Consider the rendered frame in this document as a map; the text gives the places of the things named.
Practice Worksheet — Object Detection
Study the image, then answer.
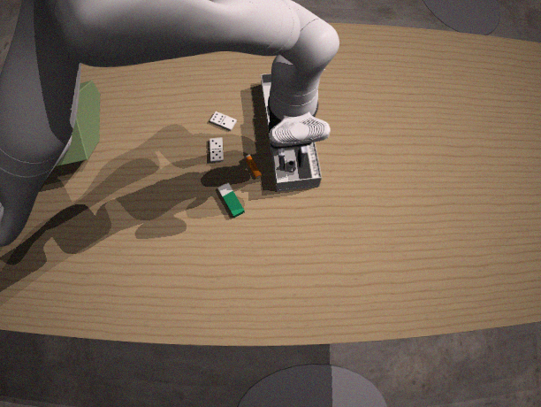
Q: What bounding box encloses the white domino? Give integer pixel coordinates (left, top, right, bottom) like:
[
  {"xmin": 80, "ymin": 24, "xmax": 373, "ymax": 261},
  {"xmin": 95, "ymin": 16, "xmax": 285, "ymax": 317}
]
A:
[
  {"xmin": 210, "ymin": 111, "xmax": 237, "ymax": 131},
  {"xmin": 210, "ymin": 138, "xmax": 224, "ymax": 162}
]

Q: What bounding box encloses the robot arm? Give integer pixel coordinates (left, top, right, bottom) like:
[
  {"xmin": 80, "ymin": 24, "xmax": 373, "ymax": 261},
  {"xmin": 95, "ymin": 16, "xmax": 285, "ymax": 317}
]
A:
[{"xmin": 0, "ymin": 0, "xmax": 339, "ymax": 247}]

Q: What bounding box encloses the grey three-compartment bin rack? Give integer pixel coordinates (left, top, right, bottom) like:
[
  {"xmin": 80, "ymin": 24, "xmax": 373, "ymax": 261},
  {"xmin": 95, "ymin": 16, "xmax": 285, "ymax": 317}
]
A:
[{"xmin": 261, "ymin": 73, "xmax": 322, "ymax": 192}]

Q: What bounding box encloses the orange aa battery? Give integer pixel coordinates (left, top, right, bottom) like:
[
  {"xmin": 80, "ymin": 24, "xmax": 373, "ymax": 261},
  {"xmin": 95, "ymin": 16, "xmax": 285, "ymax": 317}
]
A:
[{"xmin": 245, "ymin": 155, "xmax": 262, "ymax": 179}]

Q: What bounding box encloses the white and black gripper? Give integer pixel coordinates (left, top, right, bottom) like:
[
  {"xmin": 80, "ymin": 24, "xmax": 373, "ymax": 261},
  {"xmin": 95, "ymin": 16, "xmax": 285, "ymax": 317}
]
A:
[{"xmin": 268, "ymin": 86, "xmax": 330, "ymax": 170}]

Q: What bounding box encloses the green and white eraser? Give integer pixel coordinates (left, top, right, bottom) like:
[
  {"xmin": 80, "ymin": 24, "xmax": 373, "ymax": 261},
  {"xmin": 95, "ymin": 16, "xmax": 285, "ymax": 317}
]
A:
[{"xmin": 218, "ymin": 182, "xmax": 245, "ymax": 218}]

